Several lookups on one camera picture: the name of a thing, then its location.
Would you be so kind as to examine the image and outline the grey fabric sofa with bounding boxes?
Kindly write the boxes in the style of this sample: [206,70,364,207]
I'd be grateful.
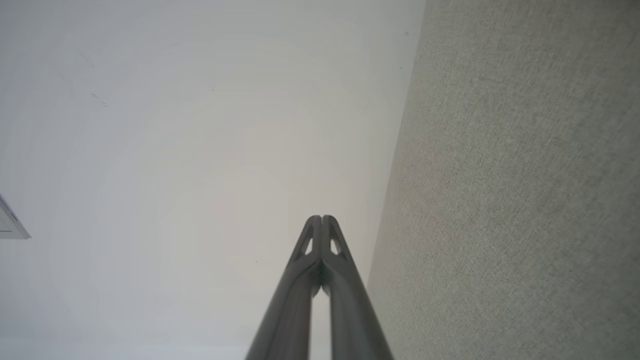
[366,0,640,360]

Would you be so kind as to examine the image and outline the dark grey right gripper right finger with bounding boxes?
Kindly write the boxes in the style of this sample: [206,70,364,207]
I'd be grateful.
[322,215,395,360]

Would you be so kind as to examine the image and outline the white framed wall fixture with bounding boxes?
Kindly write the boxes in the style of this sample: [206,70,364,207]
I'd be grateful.
[0,194,32,240]

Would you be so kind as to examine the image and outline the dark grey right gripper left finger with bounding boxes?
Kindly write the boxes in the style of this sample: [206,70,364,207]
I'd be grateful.
[245,215,324,360]

